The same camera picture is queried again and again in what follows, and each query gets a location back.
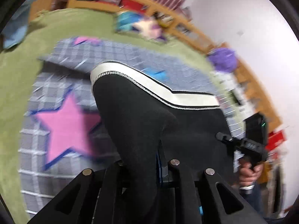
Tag grey grid star quilt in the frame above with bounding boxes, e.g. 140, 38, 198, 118
19, 38, 245, 216

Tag white black spotted pillow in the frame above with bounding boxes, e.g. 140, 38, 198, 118
210, 71, 255, 138

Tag wooden bed frame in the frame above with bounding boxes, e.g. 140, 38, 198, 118
28, 0, 283, 134

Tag green bed sheet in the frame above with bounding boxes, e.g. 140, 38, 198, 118
0, 7, 218, 224

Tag blue plush toy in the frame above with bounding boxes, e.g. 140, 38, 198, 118
1, 0, 37, 50

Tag black pants with white stripe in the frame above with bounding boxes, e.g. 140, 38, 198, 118
90, 62, 234, 223

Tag purple plush toy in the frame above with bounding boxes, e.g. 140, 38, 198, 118
207, 47, 237, 73

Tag person right hand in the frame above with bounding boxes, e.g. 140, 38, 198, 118
238, 157, 263, 187

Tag colourful geometric pillow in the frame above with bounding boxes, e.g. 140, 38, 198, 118
115, 11, 168, 43

